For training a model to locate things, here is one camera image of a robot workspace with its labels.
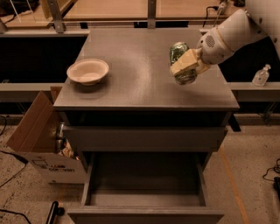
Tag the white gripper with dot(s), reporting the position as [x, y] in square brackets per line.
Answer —
[213, 49]

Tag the green soda can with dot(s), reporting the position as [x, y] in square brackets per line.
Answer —
[176, 51]

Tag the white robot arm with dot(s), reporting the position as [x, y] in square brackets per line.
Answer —
[260, 19]

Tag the grey drawer cabinet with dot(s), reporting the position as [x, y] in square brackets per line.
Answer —
[139, 90]

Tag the closed top drawer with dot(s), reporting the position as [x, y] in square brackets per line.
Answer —
[149, 139]

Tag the open middle drawer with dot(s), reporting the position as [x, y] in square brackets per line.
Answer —
[144, 188]

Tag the clear sanitizer pump bottle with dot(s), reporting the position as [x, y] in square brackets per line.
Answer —
[261, 76]

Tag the cans in cardboard box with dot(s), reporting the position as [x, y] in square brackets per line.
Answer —
[63, 147]

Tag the cardboard box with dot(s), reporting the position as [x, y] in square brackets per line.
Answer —
[35, 140]

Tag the black handle object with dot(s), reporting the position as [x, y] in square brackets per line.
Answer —
[55, 211]

